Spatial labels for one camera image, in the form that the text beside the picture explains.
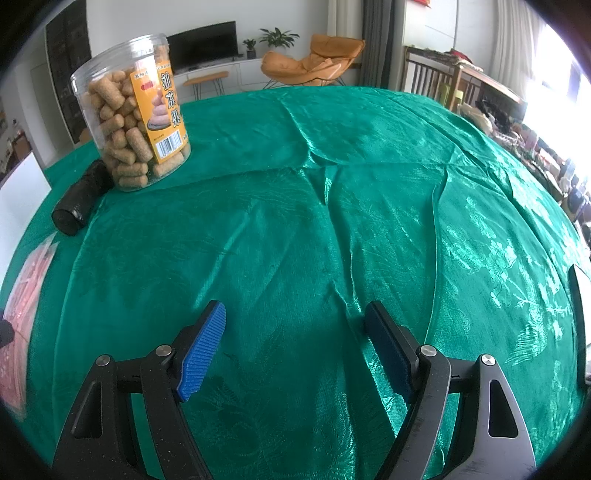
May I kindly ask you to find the white television cabinet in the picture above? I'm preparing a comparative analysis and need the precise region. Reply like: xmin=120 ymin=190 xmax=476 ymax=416
xmin=175 ymin=55 xmax=278 ymax=97

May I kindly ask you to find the grey curtain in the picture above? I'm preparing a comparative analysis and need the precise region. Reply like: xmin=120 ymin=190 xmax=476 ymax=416
xmin=362 ymin=0 xmax=407 ymax=88

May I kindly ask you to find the white tablet device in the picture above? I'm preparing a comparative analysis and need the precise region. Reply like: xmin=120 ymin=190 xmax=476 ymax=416
xmin=568 ymin=265 xmax=591 ymax=384

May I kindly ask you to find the covered standing air conditioner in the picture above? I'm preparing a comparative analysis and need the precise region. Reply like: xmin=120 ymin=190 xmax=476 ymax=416
xmin=329 ymin=0 xmax=366 ymax=42

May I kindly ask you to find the orange lounge chair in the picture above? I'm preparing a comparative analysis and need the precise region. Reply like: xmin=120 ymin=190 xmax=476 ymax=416
xmin=261 ymin=33 xmax=366 ymax=89

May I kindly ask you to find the window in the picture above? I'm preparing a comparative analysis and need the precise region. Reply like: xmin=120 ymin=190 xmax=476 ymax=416
xmin=531 ymin=28 xmax=591 ymax=162

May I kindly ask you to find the clutter of household items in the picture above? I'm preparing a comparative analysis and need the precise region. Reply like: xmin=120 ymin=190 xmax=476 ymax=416
xmin=457 ymin=99 xmax=591 ymax=222

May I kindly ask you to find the large green potted plant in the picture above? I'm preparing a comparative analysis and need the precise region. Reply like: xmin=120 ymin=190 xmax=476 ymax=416
xmin=259 ymin=28 xmax=301 ymax=49

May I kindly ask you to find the dark tall cabinet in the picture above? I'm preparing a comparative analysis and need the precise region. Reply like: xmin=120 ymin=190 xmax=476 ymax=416
xmin=45 ymin=0 xmax=92 ymax=144

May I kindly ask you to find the black television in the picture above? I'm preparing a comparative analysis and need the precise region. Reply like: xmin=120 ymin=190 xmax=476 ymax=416
xmin=166 ymin=21 xmax=239 ymax=72

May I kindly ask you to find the pink plastic packet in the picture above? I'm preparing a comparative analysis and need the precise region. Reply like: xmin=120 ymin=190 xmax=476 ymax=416
xmin=0 ymin=232 xmax=59 ymax=418

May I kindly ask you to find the small wooden table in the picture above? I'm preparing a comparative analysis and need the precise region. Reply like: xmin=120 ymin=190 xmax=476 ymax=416
xmin=183 ymin=70 xmax=230 ymax=101

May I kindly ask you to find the clear plastic snack jar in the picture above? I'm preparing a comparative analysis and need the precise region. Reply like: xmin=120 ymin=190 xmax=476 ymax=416
xmin=70 ymin=33 xmax=192 ymax=193

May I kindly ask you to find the white cardboard box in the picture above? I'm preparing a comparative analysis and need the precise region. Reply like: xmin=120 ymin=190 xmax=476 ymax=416
xmin=0 ymin=151 xmax=52 ymax=287

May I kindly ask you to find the white sheer curtain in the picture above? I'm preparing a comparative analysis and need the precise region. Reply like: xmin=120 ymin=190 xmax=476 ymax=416
xmin=489 ymin=0 xmax=550 ymax=93

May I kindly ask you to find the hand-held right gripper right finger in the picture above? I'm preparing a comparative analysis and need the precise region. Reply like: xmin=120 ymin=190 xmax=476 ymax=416
xmin=365 ymin=300 xmax=539 ymax=480

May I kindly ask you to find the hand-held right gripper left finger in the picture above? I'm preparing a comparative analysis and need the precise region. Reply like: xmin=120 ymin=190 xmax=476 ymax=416
xmin=52 ymin=300 xmax=228 ymax=480

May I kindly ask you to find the wooden slatted bench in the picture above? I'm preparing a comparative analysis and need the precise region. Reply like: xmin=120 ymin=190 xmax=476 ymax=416
xmin=402 ymin=45 xmax=529 ymax=123

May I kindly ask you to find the black bag roll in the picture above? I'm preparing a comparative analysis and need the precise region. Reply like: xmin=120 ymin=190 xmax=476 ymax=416
xmin=52 ymin=159 xmax=115 ymax=237

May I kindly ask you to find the green satin tablecloth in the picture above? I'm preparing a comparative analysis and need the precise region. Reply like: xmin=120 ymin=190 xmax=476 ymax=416
xmin=0 ymin=87 xmax=591 ymax=480

